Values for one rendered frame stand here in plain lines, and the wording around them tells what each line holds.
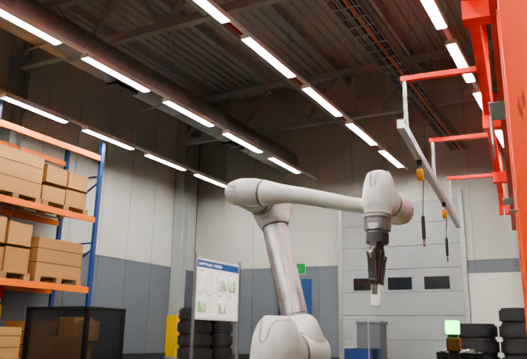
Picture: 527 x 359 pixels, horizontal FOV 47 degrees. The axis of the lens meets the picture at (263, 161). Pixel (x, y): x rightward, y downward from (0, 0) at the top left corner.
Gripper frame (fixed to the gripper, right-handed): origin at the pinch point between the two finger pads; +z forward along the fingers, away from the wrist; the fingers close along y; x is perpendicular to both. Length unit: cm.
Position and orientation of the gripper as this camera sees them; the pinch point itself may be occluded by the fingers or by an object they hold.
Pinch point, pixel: (376, 295)
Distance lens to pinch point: 204.3
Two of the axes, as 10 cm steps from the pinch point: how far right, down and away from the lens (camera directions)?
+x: 8.5, -0.9, -5.1
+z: -0.8, 9.5, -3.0
